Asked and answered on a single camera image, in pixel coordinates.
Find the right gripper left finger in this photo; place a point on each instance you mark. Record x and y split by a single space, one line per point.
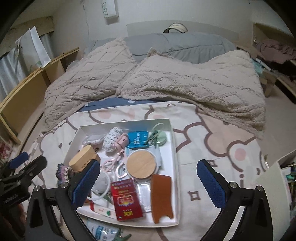
41 222

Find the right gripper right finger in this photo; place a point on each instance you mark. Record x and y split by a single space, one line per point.
255 222

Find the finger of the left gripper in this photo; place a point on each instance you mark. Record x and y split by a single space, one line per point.
18 160
30 171

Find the oval light wooden box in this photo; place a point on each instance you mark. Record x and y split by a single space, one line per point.
82 158

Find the purple crocheted butterfly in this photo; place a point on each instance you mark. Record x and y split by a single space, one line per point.
64 173

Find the wooden side shelf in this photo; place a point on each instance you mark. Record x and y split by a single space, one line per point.
24 105

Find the blue white medicine packet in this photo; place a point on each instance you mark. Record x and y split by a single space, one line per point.
102 231

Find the white red ointment tube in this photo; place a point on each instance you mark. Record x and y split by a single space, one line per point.
104 211

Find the red cigarette box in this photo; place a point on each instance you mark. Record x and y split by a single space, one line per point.
125 200

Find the white grey yarn ball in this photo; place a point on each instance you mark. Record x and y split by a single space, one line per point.
111 137

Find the white shallow tray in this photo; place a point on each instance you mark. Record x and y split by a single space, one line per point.
169 168

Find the clear plastic case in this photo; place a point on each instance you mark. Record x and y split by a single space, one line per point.
144 194

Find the pink eyelash curler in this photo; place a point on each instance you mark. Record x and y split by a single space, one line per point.
120 144

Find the round wooden lid jar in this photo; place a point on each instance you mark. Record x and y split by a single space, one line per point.
141 164

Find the white paper bag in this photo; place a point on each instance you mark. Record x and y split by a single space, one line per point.
33 50

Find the cartoon print bed sheet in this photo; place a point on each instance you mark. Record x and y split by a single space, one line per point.
230 150

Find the blue sachet packet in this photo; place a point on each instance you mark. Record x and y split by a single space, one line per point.
138 140

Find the green binder clip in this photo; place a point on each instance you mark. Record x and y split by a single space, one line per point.
159 127

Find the green round compact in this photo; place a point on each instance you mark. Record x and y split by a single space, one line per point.
157 138

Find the beige textured blanket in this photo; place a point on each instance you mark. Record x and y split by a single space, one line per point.
226 87

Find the open wardrobe with clothes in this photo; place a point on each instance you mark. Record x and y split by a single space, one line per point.
277 55

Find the grey pillow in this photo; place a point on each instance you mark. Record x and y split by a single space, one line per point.
194 47

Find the cap on headboard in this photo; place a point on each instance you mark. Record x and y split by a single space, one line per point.
176 27

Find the white wall tissue box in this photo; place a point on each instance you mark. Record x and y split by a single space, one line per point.
110 11

